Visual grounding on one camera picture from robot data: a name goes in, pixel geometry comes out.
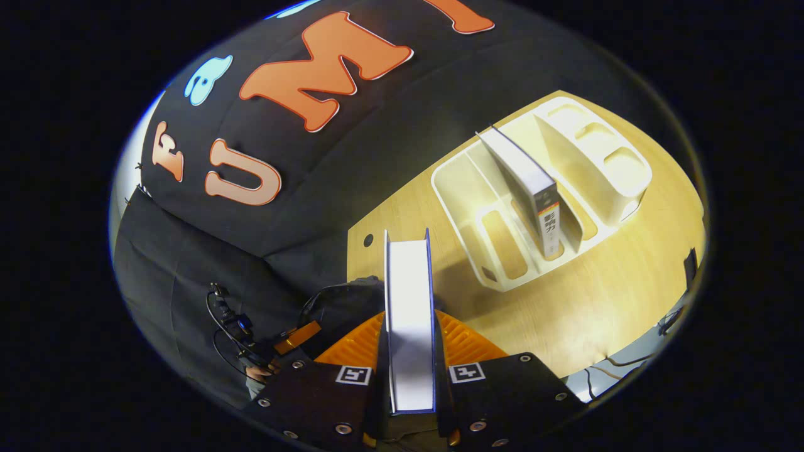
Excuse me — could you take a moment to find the white portrait cover book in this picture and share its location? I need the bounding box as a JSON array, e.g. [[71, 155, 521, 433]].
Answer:
[[475, 126, 563, 258]]

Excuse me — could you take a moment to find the blue cover book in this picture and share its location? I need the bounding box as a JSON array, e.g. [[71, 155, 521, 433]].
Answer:
[[383, 228, 438, 416]]

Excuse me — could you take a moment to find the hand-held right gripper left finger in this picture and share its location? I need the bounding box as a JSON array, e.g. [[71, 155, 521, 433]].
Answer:
[[242, 311, 386, 450]]

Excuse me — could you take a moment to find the white bookshelf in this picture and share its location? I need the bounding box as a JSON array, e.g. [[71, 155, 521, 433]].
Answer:
[[430, 96, 654, 294]]

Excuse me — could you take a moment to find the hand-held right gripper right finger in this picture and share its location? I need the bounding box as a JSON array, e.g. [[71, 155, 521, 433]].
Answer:
[[433, 309, 589, 450]]

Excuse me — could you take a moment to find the grey schoolbag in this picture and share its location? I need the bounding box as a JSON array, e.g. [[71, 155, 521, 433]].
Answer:
[[300, 276, 386, 362]]

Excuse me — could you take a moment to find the black backdrop cloth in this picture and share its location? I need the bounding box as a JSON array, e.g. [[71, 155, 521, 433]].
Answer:
[[113, 0, 566, 406]]

